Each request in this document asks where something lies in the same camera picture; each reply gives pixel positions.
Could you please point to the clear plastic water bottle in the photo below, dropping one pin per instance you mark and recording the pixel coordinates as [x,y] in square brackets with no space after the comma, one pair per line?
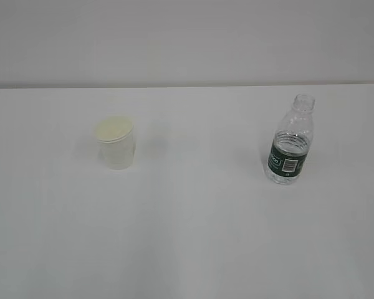
[291,142]

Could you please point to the white paper cup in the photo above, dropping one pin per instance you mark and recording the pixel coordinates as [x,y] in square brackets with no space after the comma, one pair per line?
[117,144]

